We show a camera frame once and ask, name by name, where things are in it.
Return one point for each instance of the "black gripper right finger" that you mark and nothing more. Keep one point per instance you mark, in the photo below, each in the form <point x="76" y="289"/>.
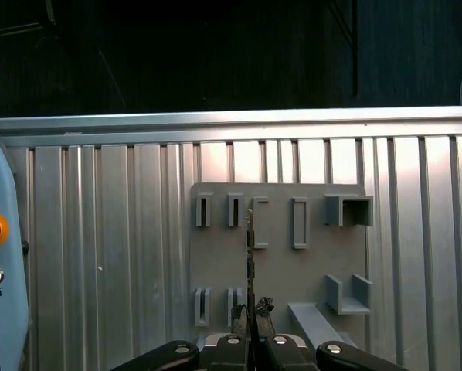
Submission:
<point x="281" y="355"/>

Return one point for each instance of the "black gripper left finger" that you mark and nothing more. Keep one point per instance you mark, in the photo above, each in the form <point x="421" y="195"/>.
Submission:
<point x="235" y="355"/>

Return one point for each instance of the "grey parts rack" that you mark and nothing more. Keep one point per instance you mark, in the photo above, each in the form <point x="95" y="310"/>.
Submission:
<point x="277" y="270"/>

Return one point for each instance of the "pale blue teach pendant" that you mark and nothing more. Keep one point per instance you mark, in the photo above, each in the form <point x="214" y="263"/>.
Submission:
<point x="3" y="185"/>

